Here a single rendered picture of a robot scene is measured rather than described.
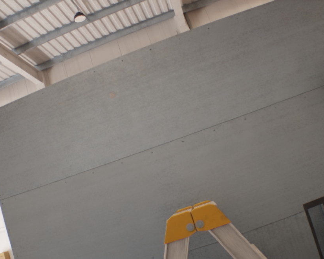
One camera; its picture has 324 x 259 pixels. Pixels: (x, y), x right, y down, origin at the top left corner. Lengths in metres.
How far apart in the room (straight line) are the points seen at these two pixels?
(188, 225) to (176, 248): 0.09
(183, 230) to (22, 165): 1.27
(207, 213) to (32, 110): 1.36
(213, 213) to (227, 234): 0.08
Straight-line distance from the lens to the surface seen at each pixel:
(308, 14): 2.08
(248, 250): 1.12
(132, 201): 1.86
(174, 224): 1.08
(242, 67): 1.90
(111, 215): 1.90
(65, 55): 11.85
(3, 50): 10.58
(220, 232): 1.11
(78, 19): 9.41
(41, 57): 11.82
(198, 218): 1.08
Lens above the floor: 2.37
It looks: 12 degrees up
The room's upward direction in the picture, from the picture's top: 19 degrees counter-clockwise
